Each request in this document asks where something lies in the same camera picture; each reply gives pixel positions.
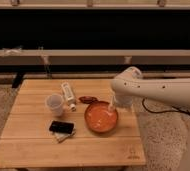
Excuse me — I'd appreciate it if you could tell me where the small brown dish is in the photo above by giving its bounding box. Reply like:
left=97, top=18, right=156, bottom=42
left=79, top=96, right=98, bottom=104

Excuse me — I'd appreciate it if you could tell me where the white plastic bottle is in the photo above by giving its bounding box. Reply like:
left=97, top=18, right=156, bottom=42
left=61, top=82, right=76, bottom=111

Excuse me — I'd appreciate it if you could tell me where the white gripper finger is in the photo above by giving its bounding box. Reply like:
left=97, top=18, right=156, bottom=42
left=108, top=96, right=116, bottom=112

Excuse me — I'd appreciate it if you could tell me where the black cable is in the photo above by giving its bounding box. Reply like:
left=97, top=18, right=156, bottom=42
left=141, top=98, right=190, bottom=119

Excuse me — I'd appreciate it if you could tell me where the wooden table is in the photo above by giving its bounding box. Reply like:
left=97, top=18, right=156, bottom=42
left=0, top=79, right=146, bottom=169

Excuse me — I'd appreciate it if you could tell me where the black smartphone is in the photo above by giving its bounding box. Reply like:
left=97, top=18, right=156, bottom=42
left=49, top=121, right=74, bottom=134

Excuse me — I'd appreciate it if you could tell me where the orange ceramic bowl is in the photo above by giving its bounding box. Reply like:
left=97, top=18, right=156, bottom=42
left=84, top=101, right=118, bottom=133

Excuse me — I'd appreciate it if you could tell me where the clear plastic measuring cup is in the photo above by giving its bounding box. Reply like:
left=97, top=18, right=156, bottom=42
left=45, top=94, right=66, bottom=116

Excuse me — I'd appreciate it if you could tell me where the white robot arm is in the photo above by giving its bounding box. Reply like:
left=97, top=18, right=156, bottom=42
left=110, top=67, right=190, bottom=171

